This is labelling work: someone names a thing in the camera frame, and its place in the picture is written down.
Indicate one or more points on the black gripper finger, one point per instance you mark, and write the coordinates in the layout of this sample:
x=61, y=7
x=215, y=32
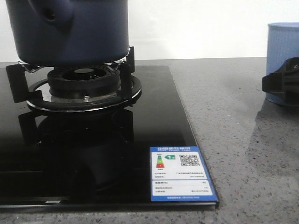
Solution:
x=282, y=86

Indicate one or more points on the light blue ribbed cup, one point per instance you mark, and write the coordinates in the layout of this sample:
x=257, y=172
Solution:
x=283, y=44

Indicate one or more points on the dark blue cooking pot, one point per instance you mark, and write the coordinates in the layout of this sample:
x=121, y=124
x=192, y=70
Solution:
x=60, y=33

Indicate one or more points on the black metal pot support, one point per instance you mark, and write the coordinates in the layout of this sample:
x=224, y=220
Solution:
x=38, y=96

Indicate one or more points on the blue energy label sticker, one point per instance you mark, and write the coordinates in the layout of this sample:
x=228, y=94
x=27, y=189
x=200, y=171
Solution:
x=179, y=174

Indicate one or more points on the black gas burner head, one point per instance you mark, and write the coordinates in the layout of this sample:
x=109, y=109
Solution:
x=78, y=82

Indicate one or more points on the black glass gas stove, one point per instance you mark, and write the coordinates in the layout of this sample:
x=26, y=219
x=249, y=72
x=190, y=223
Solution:
x=97, y=160

